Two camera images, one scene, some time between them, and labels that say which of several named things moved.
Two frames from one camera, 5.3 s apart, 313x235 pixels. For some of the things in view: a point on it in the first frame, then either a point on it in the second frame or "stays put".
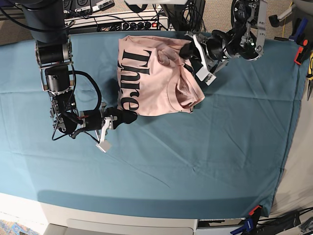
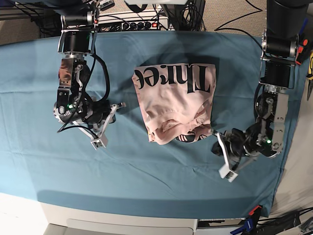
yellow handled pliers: [309, 75] stays put
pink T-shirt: [152, 78] → [177, 100]
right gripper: [207, 48] → [234, 143]
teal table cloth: [227, 159] stays put
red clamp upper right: [299, 58] stays put
